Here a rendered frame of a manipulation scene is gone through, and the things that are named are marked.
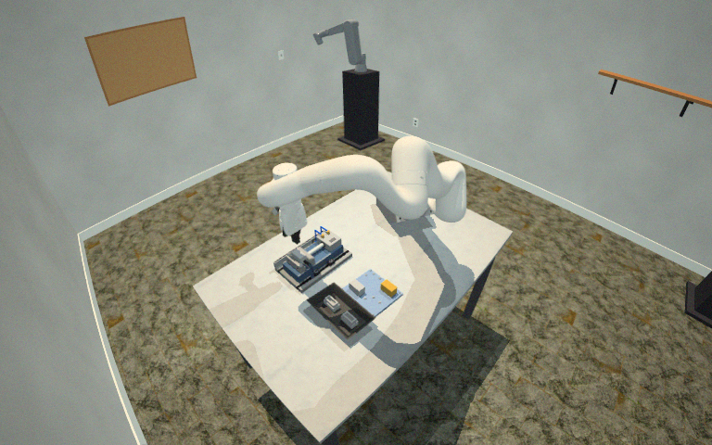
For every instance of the yellow rectangular block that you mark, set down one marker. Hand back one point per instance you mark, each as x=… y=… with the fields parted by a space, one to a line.
x=388 y=288

